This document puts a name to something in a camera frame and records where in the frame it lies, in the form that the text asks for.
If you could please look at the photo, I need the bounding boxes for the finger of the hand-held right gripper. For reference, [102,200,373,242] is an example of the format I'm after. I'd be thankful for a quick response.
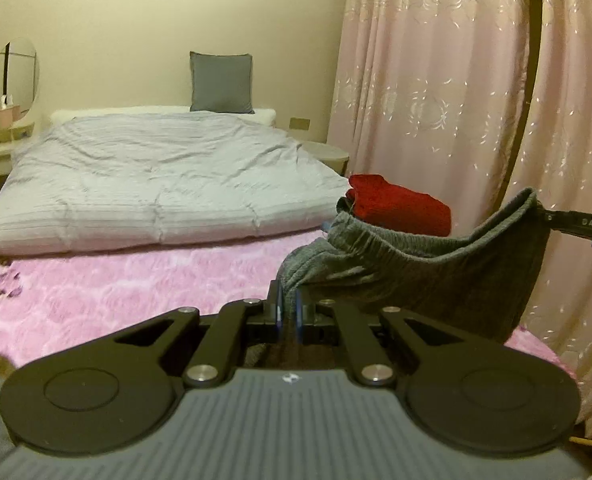
[538,206,592,241]

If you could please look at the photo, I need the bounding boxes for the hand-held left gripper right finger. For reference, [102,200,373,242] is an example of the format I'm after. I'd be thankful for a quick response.
[296,287,457,387]

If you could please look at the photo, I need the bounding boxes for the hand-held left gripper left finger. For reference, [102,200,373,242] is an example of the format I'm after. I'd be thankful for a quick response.
[113,280,283,387]

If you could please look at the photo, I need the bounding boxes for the grey pants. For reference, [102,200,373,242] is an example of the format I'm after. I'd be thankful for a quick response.
[276,187,549,361]

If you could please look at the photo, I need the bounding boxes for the pink patterned curtain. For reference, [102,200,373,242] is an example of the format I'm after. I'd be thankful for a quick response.
[498,0,592,433]
[325,0,544,248]

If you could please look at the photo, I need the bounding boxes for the red folded garment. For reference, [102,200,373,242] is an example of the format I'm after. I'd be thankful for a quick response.
[345,173,452,237]

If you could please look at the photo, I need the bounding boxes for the pink floral blanket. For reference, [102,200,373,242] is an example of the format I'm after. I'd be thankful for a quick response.
[0,225,576,378]

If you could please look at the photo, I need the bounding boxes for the round white side table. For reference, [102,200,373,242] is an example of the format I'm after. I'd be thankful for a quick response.
[298,141,349,177]

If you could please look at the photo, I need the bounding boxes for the grey striped duvet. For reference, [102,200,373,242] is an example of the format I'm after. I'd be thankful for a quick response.
[0,110,351,263]

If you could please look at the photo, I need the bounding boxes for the grey square cushion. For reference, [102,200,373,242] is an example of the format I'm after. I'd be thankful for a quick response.
[189,51,255,115]

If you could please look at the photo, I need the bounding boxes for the white pillow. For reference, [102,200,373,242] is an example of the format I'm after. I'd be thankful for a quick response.
[50,105,277,129]

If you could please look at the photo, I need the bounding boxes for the round wall mirror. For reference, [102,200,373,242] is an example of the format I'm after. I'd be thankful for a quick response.
[0,37,41,122]

